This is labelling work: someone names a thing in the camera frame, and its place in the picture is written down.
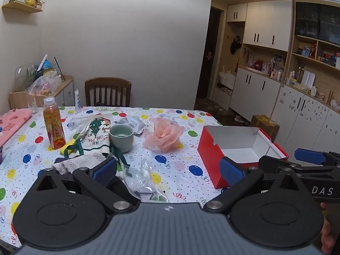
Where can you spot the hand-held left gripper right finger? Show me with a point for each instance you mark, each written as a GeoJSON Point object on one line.
{"type": "Point", "coordinates": [231, 171]}

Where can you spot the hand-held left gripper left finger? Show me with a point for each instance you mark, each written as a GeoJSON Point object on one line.
{"type": "Point", "coordinates": [106, 168]}

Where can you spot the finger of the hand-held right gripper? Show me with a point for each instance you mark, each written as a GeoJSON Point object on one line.
{"type": "Point", "coordinates": [271, 163]}
{"type": "Point", "coordinates": [309, 156]}

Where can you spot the red cardboard box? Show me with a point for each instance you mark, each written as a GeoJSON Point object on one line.
{"type": "Point", "coordinates": [209, 159]}

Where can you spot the grey fluffy towel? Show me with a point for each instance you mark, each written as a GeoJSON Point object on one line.
{"type": "Point", "coordinates": [79, 162]}

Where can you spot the white christmas printed bag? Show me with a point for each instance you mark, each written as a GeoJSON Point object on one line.
{"type": "Point", "coordinates": [97, 138]}

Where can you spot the yellow sponge cloth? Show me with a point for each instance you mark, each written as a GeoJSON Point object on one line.
{"type": "Point", "coordinates": [67, 147]}

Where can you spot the grey plastic packet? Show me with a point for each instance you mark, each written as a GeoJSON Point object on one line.
{"type": "Point", "coordinates": [132, 123]}

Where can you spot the pink flower-shaped cloth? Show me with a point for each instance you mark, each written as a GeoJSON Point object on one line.
{"type": "Point", "coordinates": [163, 134]}

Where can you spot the person's right hand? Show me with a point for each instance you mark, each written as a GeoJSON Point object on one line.
{"type": "Point", "coordinates": [330, 243]}

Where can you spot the pale green ceramic cup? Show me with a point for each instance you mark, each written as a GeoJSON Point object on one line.
{"type": "Point", "coordinates": [122, 142]}

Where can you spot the brown cardboard box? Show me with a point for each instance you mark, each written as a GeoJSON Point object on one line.
{"type": "Point", "coordinates": [265, 127]}

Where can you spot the white base cabinet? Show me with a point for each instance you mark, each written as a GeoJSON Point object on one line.
{"type": "Point", "coordinates": [292, 117]}

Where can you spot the white sneaker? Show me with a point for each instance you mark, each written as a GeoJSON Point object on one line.
{"type": "Point", "coordinates": [239, 118]}

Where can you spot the balloon printed tablecloth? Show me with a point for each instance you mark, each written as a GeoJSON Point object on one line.
{"type": "Point", "coordinates": [170, 170]}

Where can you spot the orange tea bottle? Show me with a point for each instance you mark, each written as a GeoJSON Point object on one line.
{"type": "Point", "coordinates": [54, 130]}

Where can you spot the white tube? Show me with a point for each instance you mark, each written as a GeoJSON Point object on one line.
{"type": "Point", "coordinates": [77, 101]}

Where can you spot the white boxes pair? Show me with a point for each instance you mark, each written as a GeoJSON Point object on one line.
{"type": "Point", "coordinates": [308, 79]}

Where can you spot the wooden open shelf unit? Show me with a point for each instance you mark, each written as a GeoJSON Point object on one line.
{"type": "Point", "coordinates": [324, 74]}

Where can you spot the wooden chair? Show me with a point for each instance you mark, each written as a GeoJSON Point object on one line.
{"type": "Point", "coordinates": [106, 81]}

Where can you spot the white tote bag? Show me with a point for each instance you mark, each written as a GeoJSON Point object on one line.
{"type": "Point", "coordinates": [227, 79]}

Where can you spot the small wooden cabinet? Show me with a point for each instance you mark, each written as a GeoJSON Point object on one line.
{"type": "Point", "coordinates": [66, 85]}

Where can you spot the clear drinking glass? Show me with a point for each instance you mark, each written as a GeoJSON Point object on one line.
{"type": "Point", "coordinates": [32, 101]}

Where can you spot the pink printed cloth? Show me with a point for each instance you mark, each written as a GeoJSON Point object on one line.
{"type": "Point", "coordinates": [13, 123]}

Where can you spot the plastic bag of snacks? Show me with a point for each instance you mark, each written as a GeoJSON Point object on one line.
{"type": "Point", "coordinates": [45, 85]}

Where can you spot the thin dark stick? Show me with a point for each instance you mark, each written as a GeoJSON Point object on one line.
{"type": "Point", "coordinates": [59, 69]}

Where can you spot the dark wooden door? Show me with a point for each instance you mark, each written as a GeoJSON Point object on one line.
{"type": "Point", "coordinates": [209, 58]}

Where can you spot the blue lidded container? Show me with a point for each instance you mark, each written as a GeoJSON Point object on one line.
{"type": "Point", "coordinates": [47, 64]}

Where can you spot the black hanging bag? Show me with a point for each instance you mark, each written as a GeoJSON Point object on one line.
{"type": "Point", "coordinates": [236, 46]}

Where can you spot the white stick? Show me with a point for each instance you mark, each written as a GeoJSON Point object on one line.
{"type": "Point", "coordinates": [42, 62]}

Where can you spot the clear glass vase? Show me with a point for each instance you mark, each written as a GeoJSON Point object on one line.
{"type": "Point", "coordinates": [22, 77]}

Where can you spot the glass door cabinet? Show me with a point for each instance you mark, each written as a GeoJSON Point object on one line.
{"type": "Point", "coordinates": [318, 21]}

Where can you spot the white wall cabinet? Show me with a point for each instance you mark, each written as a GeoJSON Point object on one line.
{"type": "Point", "coordinates": [265, 24]}

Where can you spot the wooden wall shelf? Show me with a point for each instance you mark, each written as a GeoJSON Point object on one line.
{"type": "Point", "coordinates": [24, 6]}

